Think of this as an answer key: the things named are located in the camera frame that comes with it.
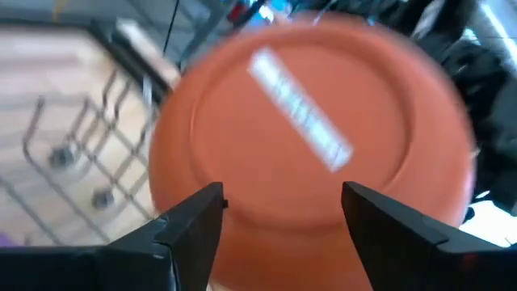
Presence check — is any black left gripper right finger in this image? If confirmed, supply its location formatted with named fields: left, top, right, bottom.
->
left=341, top=180, right=517, bottom=291

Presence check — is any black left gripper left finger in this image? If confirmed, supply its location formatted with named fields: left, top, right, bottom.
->
left=0, top=181, right=225, bottom=291

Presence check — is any grey wire dish rack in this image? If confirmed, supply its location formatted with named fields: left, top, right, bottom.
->
left=0, top=68, right=162, bottom=247

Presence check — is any black metal table frame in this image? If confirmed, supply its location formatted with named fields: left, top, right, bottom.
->
left=86, top=18, right=183, bottom=104

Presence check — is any small orange plate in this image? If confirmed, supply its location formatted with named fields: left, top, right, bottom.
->
left=148, top=11, right=477, bottom=291

